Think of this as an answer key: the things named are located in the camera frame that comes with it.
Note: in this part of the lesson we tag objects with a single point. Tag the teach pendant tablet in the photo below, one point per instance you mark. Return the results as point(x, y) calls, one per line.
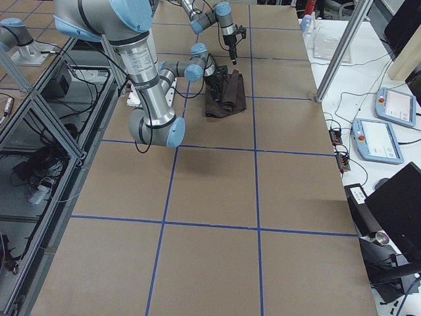
point(376, 141)
point(395, 106)

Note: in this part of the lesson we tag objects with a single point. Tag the far teach pendant tablet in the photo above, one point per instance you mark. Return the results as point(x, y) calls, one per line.
point(395, 106)

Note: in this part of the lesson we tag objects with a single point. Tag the near teach pendant tablet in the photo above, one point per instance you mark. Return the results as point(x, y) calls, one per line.
point(376, 141)

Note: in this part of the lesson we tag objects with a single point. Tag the clear plastic tray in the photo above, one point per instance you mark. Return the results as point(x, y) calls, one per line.
point(322, 43)

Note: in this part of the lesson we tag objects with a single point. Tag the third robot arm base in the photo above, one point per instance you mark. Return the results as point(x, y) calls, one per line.
point(14, 33)

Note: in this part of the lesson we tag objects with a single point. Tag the dark brown t-shirt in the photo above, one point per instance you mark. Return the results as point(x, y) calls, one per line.
point(232, 97)

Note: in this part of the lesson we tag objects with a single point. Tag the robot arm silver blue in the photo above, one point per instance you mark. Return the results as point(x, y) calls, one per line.
point(220, 14)
point(126, 26)

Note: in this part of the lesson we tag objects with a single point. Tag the black monitor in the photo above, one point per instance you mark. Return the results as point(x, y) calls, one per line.
point(396, 207)

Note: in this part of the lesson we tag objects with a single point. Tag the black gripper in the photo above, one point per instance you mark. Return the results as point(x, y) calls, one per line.
point(211, 79)
point(229, 41)

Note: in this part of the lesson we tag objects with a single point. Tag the aluminium frame column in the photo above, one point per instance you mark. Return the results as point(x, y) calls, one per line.
point(358, 15)

